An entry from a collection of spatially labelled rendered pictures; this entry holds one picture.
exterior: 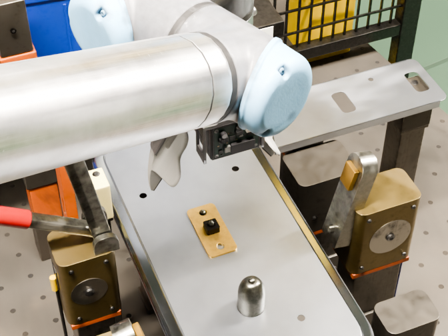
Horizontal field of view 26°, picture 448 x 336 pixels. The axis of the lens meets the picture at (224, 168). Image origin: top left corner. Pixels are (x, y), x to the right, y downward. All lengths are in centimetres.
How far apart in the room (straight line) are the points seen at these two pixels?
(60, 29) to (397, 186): 51
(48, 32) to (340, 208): 48
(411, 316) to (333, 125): 32
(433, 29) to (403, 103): 184
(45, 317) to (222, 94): 85
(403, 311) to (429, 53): 203
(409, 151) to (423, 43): 168
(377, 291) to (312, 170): 19
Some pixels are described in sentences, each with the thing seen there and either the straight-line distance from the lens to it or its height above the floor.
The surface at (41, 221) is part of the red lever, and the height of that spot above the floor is 111.
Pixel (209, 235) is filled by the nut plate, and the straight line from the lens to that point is 121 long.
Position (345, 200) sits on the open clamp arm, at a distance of 119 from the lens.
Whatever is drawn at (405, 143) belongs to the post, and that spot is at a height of 90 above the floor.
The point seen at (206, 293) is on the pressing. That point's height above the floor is 100.
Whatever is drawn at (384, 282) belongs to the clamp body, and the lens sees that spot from 134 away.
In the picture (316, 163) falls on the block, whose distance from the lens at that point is 134.
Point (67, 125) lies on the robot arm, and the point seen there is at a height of 150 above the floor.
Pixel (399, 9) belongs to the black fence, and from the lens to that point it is 195.
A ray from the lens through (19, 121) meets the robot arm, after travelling 61.
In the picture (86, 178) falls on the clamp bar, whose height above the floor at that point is 117.
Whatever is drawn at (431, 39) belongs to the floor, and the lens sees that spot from 321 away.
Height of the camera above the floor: 192
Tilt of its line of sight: 45 degrees down
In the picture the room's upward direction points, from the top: straight up
